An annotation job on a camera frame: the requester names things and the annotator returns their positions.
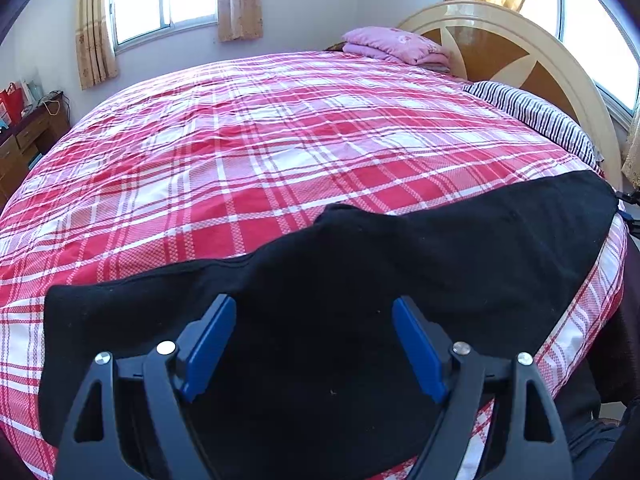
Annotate black pants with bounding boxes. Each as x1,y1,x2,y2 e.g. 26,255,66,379
38,170,618,479

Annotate striped pillow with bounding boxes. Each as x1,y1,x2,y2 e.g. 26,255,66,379
463,80,603,170

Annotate side window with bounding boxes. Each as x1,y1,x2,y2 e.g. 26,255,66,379
555,0,639,113

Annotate cream and wood headboard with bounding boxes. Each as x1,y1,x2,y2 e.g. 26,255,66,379
398,0,623,190

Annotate red white plaid bedspread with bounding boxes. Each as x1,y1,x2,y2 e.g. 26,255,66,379
1,52,628,479

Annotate folded pink blanket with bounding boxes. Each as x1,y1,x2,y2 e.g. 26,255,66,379
343,26,450,73

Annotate brown wooden desk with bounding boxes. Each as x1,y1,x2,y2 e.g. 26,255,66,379
0,90,70,208

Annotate red gift bag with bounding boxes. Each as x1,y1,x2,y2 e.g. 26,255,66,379
0,82,24,126

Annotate left beige curtain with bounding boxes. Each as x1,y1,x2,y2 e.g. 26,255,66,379
75,0,118,90

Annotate beige curtain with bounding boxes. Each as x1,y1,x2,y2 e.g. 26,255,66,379
75,0,118,90
217,0,264,42

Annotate right beige curtain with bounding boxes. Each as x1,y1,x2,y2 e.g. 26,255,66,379
217,0,264,42

